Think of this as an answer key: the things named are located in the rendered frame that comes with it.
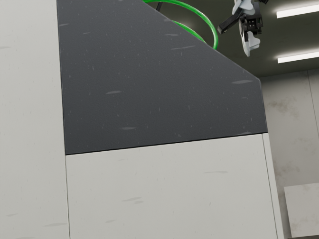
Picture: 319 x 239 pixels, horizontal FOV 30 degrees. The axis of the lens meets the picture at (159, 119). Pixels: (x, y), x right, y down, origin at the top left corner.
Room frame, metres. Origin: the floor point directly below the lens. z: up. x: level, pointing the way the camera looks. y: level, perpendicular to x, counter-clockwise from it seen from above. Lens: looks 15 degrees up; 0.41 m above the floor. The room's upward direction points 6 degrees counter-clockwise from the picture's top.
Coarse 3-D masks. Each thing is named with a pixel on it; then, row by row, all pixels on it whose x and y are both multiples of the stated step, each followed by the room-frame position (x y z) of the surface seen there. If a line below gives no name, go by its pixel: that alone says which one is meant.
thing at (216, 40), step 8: (144, 0) 1.99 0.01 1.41; (152, 0) 1.99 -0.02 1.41; (160, 0) 1.99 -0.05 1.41; (168, 0) 1.98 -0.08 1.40; (176, 0) 1.98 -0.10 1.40; (192, 8) 1.98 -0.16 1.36; (200, 16) 1.98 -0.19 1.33; (208, 24) 1.98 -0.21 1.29; (216, 32) 1.98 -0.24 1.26; (216, 40) 1.98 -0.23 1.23; (216, 48) 1.98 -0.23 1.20
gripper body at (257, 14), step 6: (258, 6) 2.08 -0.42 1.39; (258, 12) 2.08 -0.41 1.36; (240, 18) 2.08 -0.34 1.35; (246, 18) 2.06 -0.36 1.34; (252, 18) 2.06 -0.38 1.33; (258, 18) 2.09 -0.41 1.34; (240, 24) 2.08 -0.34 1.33; (246, 24) 2.06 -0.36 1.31; (252, 24) 2.07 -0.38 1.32; (258, 24) 2.06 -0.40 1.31; (240, 30) 2.11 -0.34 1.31; (252, 30) 2.10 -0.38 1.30; (258, 30) 2.10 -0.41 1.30
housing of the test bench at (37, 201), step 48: (0, 0) 1.66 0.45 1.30; (48, 0) 1.66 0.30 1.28; (0, 48) 1.66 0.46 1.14; (48, 48) 1.66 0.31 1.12; (0, 96) 1.66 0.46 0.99; (48, 96) 1.66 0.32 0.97; (0, 144) 1.66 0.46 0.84; (48, 144) 1.66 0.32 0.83; (0, 192) 1.66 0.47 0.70; (48, 192) 1.66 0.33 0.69
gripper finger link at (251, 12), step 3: (252, 0) 1.95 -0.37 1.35; (252, 3) 1.95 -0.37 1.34; (240, 9) 1.97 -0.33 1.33; (243, 9) 1.97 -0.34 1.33; (252, 9) 1.96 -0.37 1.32; (237, 12) 1.97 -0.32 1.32; (240, 12) 1.97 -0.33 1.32; (243, 12) 1.98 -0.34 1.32; (246, 12) 1.97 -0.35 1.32; (249, 12) 1.97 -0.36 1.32; (252, 12) 1.97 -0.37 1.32; (237, 15) 1.98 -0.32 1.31
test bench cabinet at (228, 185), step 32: (96, 160) 1.65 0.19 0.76; (128, 160) 1.65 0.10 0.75; (160, 160) 1.65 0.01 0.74; (192, 160) 1.64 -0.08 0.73; (224, 160) 1.64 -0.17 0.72; (256, 160) 1.63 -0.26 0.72; (96, 192) 1.65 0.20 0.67; (128, 192) 1.65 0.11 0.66; (160, 192) 1.65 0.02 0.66; (192, 192) 1.64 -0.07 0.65; (224, 192) 1.64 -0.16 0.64; (256, 192) 1.63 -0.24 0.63; (96, 224) 1.65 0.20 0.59; (128, 224) 1.65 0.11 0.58; (160, 224) 1.65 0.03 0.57; (192, 224) 1.64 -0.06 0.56; (224, 224) 1.64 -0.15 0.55; (256, 224) 1.63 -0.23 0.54
